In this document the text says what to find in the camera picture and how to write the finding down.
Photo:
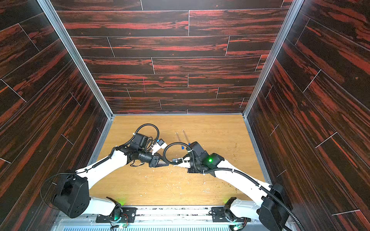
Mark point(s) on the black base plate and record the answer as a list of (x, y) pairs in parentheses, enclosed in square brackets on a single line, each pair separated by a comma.
[(122, 215), (219, 214)]

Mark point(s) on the aluminium front rail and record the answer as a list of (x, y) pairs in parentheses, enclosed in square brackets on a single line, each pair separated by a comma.
[(164, 218)]

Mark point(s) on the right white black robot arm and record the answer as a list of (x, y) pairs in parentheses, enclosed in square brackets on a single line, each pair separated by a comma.
[(270, 202)]

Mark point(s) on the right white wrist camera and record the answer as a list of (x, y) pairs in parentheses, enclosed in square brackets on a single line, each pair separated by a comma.
[(183, 162)]

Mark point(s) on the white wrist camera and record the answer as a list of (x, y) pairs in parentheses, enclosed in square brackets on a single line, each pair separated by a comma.
[(159, 144), (183, 162)]

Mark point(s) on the clear glass test tube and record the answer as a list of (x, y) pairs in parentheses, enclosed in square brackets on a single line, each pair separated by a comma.
[(185, 134)]

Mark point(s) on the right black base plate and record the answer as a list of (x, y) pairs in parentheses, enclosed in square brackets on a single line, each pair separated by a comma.
[(219, 214)]

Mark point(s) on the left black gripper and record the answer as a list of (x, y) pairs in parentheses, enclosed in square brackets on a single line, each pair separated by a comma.
[(154, 160)]

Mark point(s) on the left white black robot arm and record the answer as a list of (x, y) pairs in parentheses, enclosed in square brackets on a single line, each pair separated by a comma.
[(72, 190)]

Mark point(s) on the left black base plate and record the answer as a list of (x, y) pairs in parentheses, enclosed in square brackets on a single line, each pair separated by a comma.
[(122, 215)]

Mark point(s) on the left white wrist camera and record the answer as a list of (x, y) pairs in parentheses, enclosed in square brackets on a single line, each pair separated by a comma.
[(159, 144)]

